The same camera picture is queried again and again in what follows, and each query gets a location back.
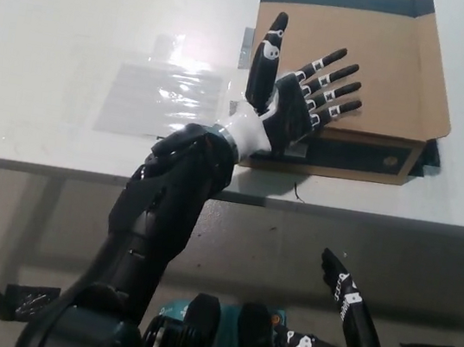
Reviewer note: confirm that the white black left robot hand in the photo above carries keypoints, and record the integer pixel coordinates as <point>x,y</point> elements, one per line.
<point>287,107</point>

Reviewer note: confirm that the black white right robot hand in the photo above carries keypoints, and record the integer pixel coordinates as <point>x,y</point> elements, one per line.
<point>356,318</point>

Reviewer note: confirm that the brown cardboard storage box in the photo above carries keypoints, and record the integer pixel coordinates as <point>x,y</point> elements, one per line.
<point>391,40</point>

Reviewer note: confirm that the black teal robot torso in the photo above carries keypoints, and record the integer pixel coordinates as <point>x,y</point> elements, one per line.
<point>241,345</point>

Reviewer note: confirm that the clear plastic sheet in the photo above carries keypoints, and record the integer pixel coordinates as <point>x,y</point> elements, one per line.
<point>161,93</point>

